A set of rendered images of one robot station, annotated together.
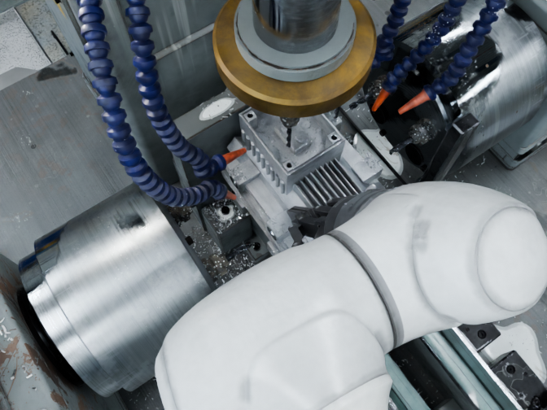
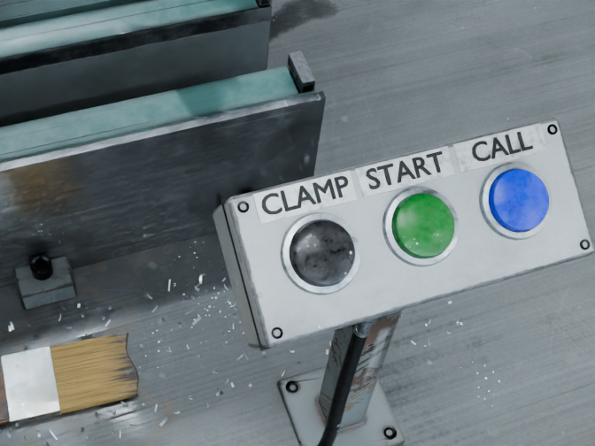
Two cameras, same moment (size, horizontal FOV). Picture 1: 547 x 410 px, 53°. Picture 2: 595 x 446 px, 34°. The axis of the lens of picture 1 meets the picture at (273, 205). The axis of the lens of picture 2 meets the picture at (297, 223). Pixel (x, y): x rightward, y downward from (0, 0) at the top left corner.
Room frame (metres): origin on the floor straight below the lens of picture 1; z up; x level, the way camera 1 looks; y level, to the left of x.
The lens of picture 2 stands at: (-0.15, 0.17, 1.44)
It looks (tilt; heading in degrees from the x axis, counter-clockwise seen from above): 56 degrees down; 278
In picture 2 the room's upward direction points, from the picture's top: 8 degrees clockwise
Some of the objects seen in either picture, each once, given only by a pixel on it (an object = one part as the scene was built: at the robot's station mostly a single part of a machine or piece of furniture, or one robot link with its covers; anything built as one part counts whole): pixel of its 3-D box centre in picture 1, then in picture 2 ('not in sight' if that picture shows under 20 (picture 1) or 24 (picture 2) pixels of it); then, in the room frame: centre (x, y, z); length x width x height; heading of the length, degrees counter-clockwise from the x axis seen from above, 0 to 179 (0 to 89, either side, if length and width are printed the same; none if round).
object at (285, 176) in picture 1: (291, 138); not in sight; (0.40, -0.03, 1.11); 0.12 x 0.11 x 0.07; 35
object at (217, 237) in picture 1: (227, 221); not in sight; (0.37, 0.08, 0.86); 0.07 x 0.06 x 0.12; 125
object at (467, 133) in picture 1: (438, 171); not in sight; (0.34, -0.23, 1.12); 0.04 x 0.03 x 0.26; 35
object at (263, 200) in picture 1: (304, 186); not in sight; (0.37, -0.05, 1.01); 0.20 x 0.19 x 0.19; 35
